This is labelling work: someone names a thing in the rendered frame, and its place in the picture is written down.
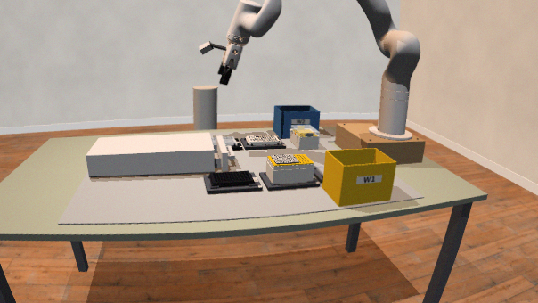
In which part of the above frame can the yellow open-top bin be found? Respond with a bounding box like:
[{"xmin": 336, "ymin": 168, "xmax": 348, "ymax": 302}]
[{"xmin": 322, "ymin": 148, "xmax": 396, "ymax": 207}]

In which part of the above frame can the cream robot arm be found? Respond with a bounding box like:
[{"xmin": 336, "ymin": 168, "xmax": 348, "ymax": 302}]
[{"xmin": 227, "ymin": 0, "xmax": 420, "ymax": 141}]

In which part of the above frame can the grey flat mat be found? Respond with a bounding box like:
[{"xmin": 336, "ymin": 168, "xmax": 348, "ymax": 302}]
[{"xmin": 58, "ymin": 129, "xmax": 424, "ymax": 225}]

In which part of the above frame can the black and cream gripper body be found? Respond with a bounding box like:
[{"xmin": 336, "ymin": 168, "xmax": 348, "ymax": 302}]
[{"xmin": 222, "ymin": 38, "xmax": 246, "ymax": 70}]

